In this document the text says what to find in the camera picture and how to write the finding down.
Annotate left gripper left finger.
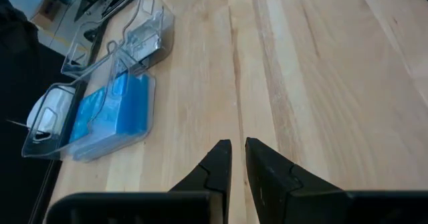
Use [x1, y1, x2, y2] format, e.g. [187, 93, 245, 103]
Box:
[168, 138, 233, 224]

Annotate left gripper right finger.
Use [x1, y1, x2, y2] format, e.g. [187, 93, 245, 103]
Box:
[244, 136, 349, 224]

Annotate stack of blue packets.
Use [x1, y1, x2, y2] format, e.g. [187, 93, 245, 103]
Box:
[70, 130, 150, 153]

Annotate blue jewel case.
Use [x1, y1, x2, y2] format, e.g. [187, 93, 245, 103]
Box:
[72, 136, 148, 160]
[69, 72, 150, 144]

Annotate clear plastic bin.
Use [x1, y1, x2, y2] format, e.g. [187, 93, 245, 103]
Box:
[61, 0, 176, 81]
[21, 49, 157, 162]

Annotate white trash bin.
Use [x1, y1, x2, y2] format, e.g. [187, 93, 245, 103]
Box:
[25, 86, 77, 140]

